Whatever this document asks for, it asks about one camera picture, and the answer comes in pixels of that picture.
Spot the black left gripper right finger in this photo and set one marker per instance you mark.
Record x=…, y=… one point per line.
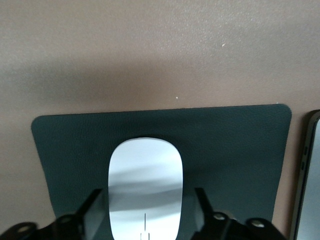
x=197, y=212

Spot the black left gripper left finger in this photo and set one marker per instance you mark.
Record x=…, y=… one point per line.
x=96, y=215

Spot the white computer mouse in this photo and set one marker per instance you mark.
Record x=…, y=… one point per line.
x=146, y=180

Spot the black mouse pad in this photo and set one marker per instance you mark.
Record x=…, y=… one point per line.
x=225, y=155

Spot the silver closed laptop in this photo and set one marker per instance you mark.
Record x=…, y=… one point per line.
x=308, y=180

